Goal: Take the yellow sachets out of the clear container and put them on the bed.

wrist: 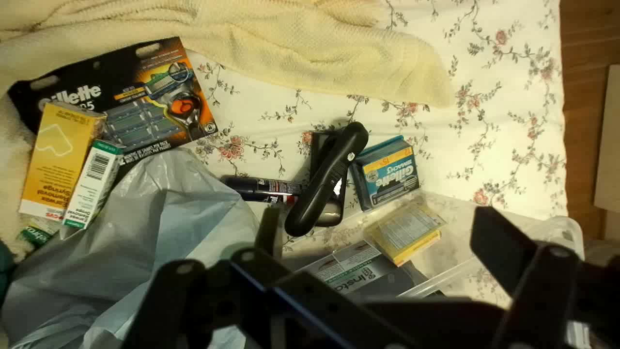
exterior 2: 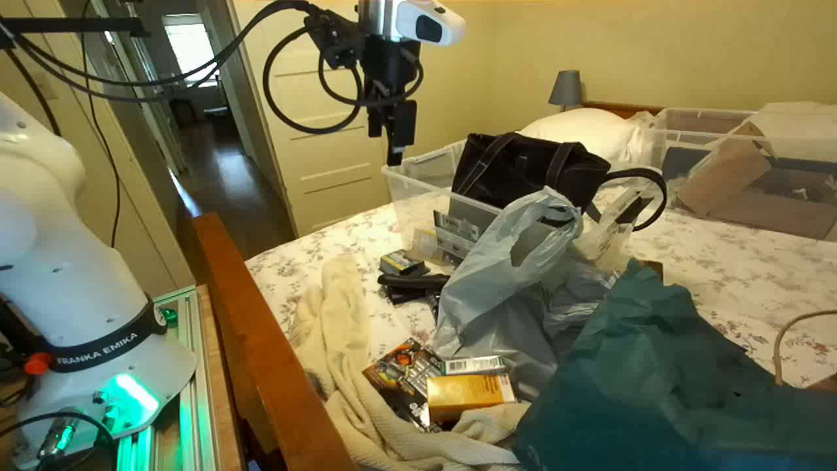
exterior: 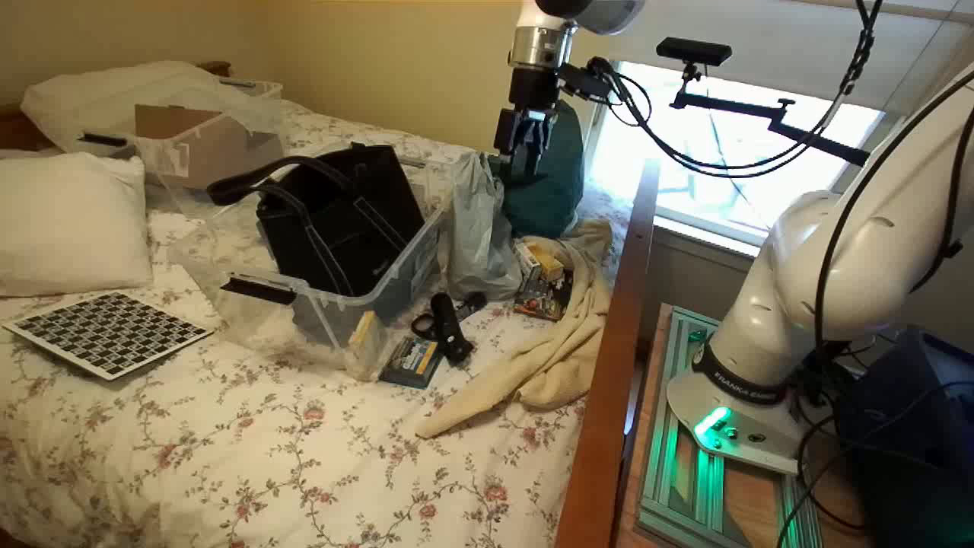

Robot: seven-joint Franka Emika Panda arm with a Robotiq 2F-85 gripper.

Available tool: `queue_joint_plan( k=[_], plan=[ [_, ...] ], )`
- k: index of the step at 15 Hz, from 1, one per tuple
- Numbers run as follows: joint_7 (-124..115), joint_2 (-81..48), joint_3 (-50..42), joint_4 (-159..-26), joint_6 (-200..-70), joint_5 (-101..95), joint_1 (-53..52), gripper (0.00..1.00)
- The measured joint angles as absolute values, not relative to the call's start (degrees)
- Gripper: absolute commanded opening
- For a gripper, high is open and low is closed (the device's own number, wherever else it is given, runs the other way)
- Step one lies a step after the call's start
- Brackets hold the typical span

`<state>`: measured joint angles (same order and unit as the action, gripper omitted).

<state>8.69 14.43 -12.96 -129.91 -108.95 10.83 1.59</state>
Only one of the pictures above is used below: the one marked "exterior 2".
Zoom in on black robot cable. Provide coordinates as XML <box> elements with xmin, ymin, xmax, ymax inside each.
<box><xmin>0</xmin><ymin>0</ymin><xmax>430</xmax><ymax>139</ymax></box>

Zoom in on thin cable loop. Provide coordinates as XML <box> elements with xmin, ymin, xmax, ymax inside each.
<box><xmin>771</xmin><ymin>307</ymin><xmax>837</xmax><ymax>386</ymax></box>

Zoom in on white pillow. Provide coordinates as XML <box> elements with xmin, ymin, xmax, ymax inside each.
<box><xmin>515</xmin><ymin>103</ymin><xmax>658</xmax><ymax>167</ymax></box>

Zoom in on small grey black packet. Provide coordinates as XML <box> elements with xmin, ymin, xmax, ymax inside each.
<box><xmin>378</xmin><ymin>247</ymin><xmax>430</xmax><ymax>276</ymax></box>

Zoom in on black handbag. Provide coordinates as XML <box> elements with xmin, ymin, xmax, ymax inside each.
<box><xmin>451</xmin><ymin>131</ymin><xmax>672</xmax><ymax>232</ymax></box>

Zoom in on gold yellow box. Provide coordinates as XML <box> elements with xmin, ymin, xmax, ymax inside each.
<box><xmin>425</xmin><ymin>370</ymin><xmax>518</xmax><ymax>429</ymax></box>

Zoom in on flat white carton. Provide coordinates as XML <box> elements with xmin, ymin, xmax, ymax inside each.
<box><xmin>439</xmin><ymin>351</ymin><xmax>507</xmax><ymax>376</ymax></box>

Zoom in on white panel door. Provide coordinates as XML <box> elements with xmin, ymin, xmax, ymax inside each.
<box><xmin>231</xmin><ymin>0</ymin><xmax>396</xmax><ymax>234</ymax></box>

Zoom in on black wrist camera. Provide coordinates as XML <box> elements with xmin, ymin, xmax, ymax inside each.
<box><xmin>303</xmin><ymin>7</ymin><xmax>367</xmax><ymax>71</ymax></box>

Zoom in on green lit robot platform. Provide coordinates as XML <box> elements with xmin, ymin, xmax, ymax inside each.
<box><xmin>114</xmin><ymin>284</ymin><xmax>221</xmax><ymax>471</ymax></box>

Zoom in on teal fabric bag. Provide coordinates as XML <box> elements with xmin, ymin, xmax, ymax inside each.
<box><xmin>510</xmin><ymin>256</ymin><xmax>837</xmax><ymax>471</ymax></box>

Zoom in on grey lamp shade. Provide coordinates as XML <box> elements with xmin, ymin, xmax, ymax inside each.
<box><xmin>547</xmin><ymin>68</ymin><xmax>590</xmax><ymax>111</ymax></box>

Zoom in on wooden headboard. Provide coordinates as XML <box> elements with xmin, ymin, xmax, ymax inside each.
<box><xmin>582</xmin><ymin>98</ymin><xmax>666</xmax><ymax>120</ymax></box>

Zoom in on wooden bed footboard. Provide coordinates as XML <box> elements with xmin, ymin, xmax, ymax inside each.
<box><xmin>178</xmin><ymin>208</ymin><xmax>356</xmax><ymax>471</ymax></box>

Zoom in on brown cardboard box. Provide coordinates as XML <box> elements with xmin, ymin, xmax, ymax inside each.
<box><xmin>676</xmin><ymin>139</ymin><xmax>837</xmax><ymax>243</ymax></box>

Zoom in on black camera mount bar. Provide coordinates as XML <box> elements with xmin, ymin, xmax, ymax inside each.
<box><xmin>0</xmin><ymin>16</ymin><xmax>152</xmax><ymax>38</ymax></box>

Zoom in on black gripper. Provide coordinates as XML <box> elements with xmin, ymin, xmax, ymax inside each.
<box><xmin>361</xmin><ymin>34</ymin><xmax>425</xmax><ymax>167</ymax></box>

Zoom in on large clear storage bin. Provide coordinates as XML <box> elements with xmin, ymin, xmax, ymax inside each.
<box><xmin>650</xmin><ymin>98</ymin><xmax>837</xmax><ymax>243</ymax></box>

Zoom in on black remote-like device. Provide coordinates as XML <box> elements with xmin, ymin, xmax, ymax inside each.
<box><xmin>374</xmin><ymin>263</ymin><xmax>452</xmax><ymax>305</ymax></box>

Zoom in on grey plastic bag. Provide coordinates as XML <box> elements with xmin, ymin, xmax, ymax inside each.
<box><xmin>430</xmin><ymin>182</ymin><xmax>612</xmax><ymax>399</ymax></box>

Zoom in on cream towel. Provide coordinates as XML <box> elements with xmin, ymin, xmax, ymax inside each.
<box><xmin>292</xmin><ymin>251</ymin><xmax>533</xmax><ymax>471</ymax></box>

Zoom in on clear plastic container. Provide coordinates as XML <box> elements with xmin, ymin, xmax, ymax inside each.
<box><xmin>379</xmin><ymin>136</ymin><xmax>669</xmax><ymax>270</ymax></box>

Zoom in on colourful snack packets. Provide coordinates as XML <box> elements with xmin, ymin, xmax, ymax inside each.
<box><xmin>361</xmin><ymin>335</ymin><xmax>447</xmax><ymax>429</ymax></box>

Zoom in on floral bedspread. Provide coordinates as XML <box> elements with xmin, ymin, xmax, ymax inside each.
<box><xmin>243</xmin><ymin>192</ymin><xmax>837</xmax><ymax>394</ymax></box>

